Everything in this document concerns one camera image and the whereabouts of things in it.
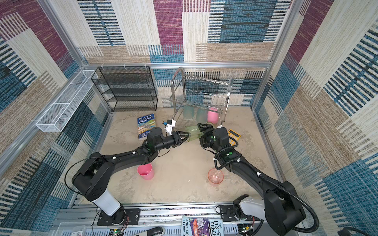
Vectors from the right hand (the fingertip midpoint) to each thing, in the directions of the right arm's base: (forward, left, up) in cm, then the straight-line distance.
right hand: (196, 129), depth 79 cm
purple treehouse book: (-41, -1, -20) cm, 45 cm away
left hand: (-2, +3, -1) cm, 4 cm away
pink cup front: (-13, +29, -21) cm, 39 cm away
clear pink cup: (-18, -11, -22) cm, 30 cm away
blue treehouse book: (+22, +35, -20) cm, 46 cm away
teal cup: (+21, -5, -12) cm, 25 cm away
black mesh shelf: (+43, +48, -4) cm, 64 cm away
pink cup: (+19, -12, -12) cm, 25 cm away
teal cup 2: (+25, +4, -12) cm, 28 cm away
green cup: (-1, +1, -1) cm, 2 cm away
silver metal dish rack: (+44, -3, -20) cm, 49 cm away
